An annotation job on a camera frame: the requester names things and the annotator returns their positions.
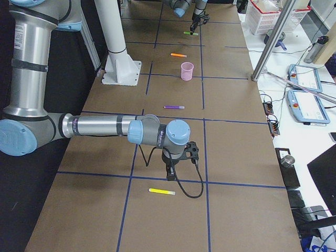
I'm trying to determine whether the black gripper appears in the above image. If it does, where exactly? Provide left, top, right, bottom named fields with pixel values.
left=161, top=150, right=181, bottom=181
left=190, top=9, right=205, bottom=33

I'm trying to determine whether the green highlighter pen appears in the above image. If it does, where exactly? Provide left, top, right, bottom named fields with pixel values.
left=183, top=31, right=199, bottom=36

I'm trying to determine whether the yellow highlighter pen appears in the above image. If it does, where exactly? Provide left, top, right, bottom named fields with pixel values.
left=149, top=188, right=176, bottom=195

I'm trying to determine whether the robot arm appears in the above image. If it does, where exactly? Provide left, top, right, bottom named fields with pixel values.
left=162, top=0, right=209, bottom=35
left=1, top=1, right=191, bottom=181

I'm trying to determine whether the orange highlighter pen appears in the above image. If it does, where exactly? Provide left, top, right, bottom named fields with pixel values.
left=170, top=53, right=187, bottom=58

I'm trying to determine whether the pink mesh pen holder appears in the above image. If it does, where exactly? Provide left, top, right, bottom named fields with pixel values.
left=181, top=62, right=194, bottom=81

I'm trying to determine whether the purple highlighter pen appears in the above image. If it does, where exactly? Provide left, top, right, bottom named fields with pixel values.
left=164, top=106, right=185, bottom=110

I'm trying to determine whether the white plastic basket red rim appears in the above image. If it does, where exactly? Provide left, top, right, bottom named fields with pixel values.
left=245, top=1, right=311, bottom=35

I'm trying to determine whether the blue saucepan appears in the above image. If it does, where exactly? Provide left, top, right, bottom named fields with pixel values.
left=264, top=29, right=287, bottom=51

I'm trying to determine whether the black orange usb hub lower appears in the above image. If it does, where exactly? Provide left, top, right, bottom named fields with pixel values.
left=267, top=119, right=280, bottom=138

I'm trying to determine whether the black orange usb hub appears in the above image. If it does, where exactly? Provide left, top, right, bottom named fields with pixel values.
left=267, top=119, right=280, bottom=138
left=262, top=101, right=274, bottom=115

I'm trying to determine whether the black orange usb hub upper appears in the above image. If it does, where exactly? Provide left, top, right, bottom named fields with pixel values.
left=262, top=101, right=274, bottom=115

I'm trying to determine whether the metal cup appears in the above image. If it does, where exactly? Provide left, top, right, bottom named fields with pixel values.
left=280, top=155, right=295, bottom=168

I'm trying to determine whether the grey water bottle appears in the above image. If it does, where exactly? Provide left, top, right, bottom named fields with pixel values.
left=303, top=35, right=329, bottom=64

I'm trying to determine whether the upper blue teach pendant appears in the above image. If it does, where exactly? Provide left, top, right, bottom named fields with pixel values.
left=288, top=64, right=323, bottom=92

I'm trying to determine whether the blue teach pendant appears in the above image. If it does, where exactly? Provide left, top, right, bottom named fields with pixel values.
left=287, top=90, right=330, bottom=124
left=288, top=64, right=323, bottom=92

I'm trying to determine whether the lower blue teach pendant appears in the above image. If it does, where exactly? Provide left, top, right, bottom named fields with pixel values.
left=287, top=90, right=330, bottom=124

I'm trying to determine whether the black monitor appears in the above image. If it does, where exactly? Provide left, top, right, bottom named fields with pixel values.
left=307, top=148, right=335, bottom=215

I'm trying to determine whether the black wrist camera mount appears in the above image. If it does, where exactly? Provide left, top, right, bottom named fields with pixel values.
left=183, top=141, right=199, bottom=164

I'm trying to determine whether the white camera stand post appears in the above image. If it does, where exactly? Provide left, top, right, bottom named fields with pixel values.
left=94, top=0, right=142, bottom=86

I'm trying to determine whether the aluminium frame post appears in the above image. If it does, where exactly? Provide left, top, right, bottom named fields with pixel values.
left=251, top=0, right=296, bottom=82

